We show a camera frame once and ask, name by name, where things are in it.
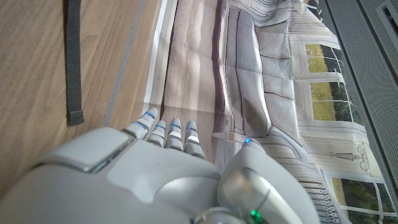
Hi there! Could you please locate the long ceiling slot vent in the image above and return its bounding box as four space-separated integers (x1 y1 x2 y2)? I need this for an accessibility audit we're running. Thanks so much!
375 0 398 43

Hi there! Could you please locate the printed room backdrop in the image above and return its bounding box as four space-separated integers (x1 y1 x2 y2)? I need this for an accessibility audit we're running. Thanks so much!
142 0 398 224

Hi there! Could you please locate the black backpack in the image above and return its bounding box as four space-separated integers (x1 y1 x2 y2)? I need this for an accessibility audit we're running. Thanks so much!
63 0 85 126

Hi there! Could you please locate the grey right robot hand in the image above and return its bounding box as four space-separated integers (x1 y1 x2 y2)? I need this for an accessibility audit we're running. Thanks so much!
0 107 321 224

